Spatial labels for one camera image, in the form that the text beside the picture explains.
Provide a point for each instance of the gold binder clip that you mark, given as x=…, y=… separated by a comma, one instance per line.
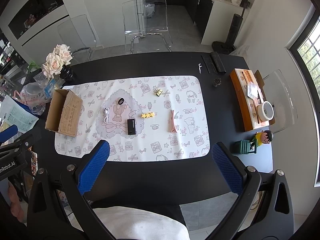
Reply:
x=159, y=92

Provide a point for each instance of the clear plastic bag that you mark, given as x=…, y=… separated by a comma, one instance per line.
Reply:
x=35, y=92

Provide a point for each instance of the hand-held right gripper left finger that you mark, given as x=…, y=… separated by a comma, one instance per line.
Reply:
x=96, y=166

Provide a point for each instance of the small black rectangular device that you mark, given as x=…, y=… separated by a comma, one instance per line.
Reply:
x=131, y=127

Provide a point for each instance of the white tape roll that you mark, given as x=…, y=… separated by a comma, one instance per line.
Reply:
x=261, y=110

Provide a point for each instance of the bin with white bag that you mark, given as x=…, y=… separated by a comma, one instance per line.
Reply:
x=149, y=10

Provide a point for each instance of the black upright vacuum cleaner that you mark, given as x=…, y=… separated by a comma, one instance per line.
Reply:
x=236, y=25

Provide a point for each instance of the person's left hand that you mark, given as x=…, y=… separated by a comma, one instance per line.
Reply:
x=16, y=205

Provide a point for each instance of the toy figure yellow shirt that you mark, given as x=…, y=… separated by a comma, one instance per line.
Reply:
x=265, y=137

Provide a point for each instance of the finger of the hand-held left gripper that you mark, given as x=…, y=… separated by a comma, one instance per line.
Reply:
x=23, y=141
x=8, y=133

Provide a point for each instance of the blue white packet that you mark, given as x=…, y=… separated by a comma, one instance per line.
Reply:
x=50, y=88

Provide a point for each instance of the green toy bench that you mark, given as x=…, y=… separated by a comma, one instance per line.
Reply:
x=243, y=147

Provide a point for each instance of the white kitchen counter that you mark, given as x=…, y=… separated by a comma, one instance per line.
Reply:
x=220, y=12

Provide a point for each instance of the clear plastic wrapper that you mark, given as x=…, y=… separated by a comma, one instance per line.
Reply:
x=253, y=90

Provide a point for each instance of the orange wooden tray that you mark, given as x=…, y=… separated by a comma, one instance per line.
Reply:
x=241, y=97

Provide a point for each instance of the printed paper leaflet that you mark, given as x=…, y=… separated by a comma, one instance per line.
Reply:
x=17, y=115

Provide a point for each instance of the pink hair clip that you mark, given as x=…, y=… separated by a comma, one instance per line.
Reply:
x=172, y=122

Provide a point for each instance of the small white hook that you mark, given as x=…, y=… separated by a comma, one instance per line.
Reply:
x=199, y=68

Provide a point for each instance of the wall shelf niche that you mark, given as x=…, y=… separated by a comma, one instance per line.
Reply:
x=37, y=12

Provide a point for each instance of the pale pink rose bouquet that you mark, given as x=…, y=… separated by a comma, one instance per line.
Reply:
x=53, y=65

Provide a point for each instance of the brown cardboard box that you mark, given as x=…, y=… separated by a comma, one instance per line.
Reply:
x=70, y=116

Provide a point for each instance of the person's white garment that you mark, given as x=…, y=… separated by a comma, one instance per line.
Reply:
x=140, y=223

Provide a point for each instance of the long black block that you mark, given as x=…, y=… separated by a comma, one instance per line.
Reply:
x=217, y=62

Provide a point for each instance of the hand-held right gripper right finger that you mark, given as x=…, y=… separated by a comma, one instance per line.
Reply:
x=227, y=171

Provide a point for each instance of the yellow star hair clip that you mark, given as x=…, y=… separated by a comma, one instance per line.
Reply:
x=147, y=115

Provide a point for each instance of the flat black strip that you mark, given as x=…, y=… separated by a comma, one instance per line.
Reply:
x=207, y=63

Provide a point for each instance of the clear acrylic chair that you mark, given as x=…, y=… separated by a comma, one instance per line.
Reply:
x=75, y=32
x=285, y=97
x=145, y=17

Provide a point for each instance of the printed white pink mat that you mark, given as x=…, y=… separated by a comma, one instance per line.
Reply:
x=150, y=141

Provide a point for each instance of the window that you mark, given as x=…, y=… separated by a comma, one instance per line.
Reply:
x=308, y=55

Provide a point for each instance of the black vase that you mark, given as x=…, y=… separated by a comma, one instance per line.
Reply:
x=67, y=73

